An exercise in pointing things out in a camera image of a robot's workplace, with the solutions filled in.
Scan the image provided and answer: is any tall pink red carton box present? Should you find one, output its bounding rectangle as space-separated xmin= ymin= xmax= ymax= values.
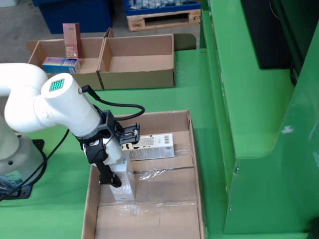
xmin=62 ymin=22 xmax=83 ymax=59

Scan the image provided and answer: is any blue wire mesh container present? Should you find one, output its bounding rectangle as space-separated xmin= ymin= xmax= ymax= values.
xmin=123 ymin=0 xmax=201 ymax=16

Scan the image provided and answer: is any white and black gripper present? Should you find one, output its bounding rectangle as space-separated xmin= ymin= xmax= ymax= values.
xmin=76 ymin=134 xmax=123 ymax=189

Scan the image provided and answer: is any black monitor panel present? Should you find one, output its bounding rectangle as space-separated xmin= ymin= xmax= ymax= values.
xmin=240 ymin=0 xmax=306 ymax=87

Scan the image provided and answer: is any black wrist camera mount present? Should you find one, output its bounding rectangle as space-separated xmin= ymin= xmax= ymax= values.
xmin=99 ymin=109 xmax=141 ymax=145

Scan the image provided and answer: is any green metal machine housing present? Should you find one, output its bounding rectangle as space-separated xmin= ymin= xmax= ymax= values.
xmin=199 ymin=0 xmax=319 ymax=236

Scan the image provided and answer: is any empty cardboard box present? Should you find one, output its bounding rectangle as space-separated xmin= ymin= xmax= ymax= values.
xmin=96 ymin=34 xmax=175 ymax=90

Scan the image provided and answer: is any blue plastic crate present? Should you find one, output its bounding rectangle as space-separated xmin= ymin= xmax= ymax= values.
xmin=32 ymin=0 xmax=113 ymax=35

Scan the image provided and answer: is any plain white carton box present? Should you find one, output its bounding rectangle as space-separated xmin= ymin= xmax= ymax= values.
xmin=109 ymin=159 xmax=137 ymax=202

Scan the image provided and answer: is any blue iridescent carton box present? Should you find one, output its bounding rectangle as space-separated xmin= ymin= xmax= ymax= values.
xmin=41 ymin=57 xmax=82 ymax=74

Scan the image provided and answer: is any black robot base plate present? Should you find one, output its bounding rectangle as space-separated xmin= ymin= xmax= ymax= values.
xmin=0 ymin=139 xmax=48 ymax=200

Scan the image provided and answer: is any thin black cable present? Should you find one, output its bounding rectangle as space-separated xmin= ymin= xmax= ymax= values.
xmin=0 ymin=128 xmax=70 ymax=201

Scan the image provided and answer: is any cow print white carton box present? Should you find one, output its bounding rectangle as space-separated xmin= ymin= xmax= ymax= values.
xmin=121 ymin=133 xmax=175 ymax=162

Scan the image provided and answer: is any wooden pallet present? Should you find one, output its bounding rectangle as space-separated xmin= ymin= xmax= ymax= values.
xmin=126 ymin=9 xmax=201 ymax=32

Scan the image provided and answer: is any cardboard box with cartons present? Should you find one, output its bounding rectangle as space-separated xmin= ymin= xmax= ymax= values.
xmin=25 ymin=27 xmax=115 ymax=92

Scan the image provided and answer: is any black cable with plug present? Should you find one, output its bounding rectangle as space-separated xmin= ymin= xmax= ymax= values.
xmin=81 ymin=85 xmax=146 ymax=122

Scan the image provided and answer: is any large shallow cardboard tray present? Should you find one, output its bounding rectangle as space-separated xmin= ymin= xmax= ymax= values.
xmin=81 ymin=109 xmax=206 ymax=239

